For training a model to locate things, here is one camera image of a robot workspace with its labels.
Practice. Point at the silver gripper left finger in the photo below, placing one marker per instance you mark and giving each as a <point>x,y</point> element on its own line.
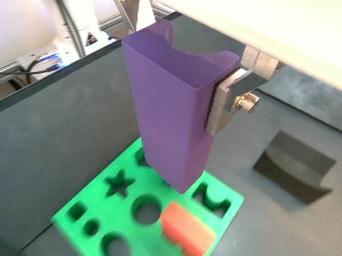
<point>136,13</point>

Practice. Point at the purple arch block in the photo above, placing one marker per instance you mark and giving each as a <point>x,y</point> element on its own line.
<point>172,85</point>

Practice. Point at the red rectangular block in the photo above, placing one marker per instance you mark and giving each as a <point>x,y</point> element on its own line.
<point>185,230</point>

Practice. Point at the green shape sorter base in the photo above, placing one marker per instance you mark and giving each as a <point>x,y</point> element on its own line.
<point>112,218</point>

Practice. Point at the black curved fixture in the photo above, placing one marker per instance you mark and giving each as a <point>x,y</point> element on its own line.
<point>295,167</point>

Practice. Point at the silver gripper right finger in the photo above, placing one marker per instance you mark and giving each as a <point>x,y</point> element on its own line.
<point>233,90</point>

